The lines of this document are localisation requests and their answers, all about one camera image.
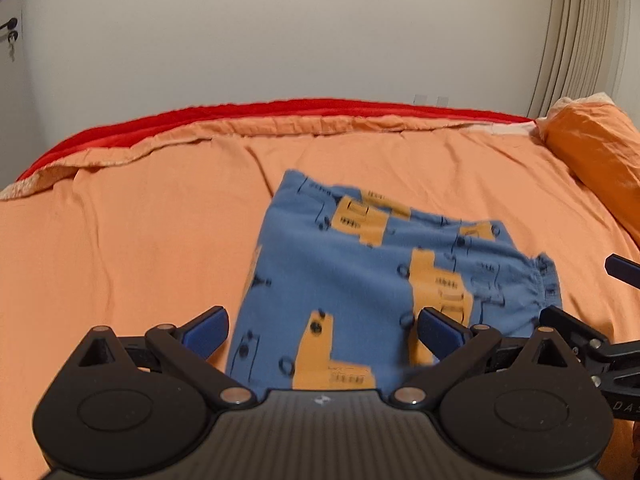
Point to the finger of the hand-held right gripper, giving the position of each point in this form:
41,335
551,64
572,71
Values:
575,330
622,269

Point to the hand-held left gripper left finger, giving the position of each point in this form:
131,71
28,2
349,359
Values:
206,332

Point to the orange pillow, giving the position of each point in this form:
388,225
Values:
595,145

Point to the blue printed pants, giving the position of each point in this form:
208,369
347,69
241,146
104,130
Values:
360,280

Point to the orange duvet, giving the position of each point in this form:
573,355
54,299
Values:
125,240

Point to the white wall outlet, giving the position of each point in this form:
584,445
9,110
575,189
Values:
421,99
443,101

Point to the red blanket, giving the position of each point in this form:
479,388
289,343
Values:
150,125

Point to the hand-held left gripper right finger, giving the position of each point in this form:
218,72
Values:
440,332

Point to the white curtain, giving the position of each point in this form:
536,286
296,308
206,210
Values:
585,30

